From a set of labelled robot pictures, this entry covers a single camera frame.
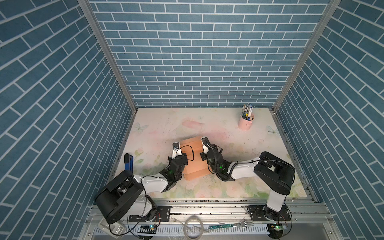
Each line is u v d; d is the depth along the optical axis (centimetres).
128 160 88
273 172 49
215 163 66
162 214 74
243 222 71
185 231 70
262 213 74
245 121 102
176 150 74
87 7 70
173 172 67
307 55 88
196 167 90
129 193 43
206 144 72
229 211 76
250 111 97
